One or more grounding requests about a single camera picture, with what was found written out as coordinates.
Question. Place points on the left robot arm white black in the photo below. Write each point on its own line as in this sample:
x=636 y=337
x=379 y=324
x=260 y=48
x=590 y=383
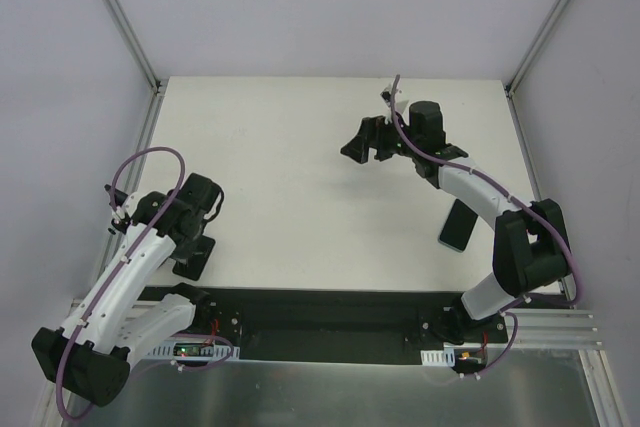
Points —
x=94 y=350

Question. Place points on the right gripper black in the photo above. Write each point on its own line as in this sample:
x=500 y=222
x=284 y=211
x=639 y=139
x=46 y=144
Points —
x=376 y=134

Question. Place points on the white cable duct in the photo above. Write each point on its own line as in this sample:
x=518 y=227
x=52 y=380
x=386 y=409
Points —
x=198 y=352
x=438 y=358

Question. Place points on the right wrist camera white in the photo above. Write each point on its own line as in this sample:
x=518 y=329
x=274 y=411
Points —
x=390 y=96

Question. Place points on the left white cable duct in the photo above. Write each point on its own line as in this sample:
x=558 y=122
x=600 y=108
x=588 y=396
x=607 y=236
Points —
x=198 y=352

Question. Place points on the left aluminium frame post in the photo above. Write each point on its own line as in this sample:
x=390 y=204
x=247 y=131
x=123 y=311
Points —
x=133 y=44

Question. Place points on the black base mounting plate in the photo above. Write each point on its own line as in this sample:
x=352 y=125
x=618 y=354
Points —
x=354 y=327

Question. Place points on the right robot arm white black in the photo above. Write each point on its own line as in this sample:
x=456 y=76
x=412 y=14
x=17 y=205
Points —
x=530 y=245

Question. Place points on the aluminium frame post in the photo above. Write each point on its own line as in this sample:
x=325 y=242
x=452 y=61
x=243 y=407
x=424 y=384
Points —
x=540 y=39
x=133 y=44

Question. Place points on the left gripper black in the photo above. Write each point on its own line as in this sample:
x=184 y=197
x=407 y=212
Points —
x=195 y=255

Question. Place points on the black smartphone teal edge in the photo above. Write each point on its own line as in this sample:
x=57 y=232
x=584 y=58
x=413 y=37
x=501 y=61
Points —
x=458 y=227

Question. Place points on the right white cable duct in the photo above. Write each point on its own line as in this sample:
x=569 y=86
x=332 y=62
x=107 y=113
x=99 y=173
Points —
x=438 y=358

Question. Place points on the right aluminium frame post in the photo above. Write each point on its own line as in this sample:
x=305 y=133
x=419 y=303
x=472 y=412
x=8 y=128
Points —
x=540 y=39

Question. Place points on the black round-base phone stand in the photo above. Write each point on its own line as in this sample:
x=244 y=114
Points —
x=114 y=207

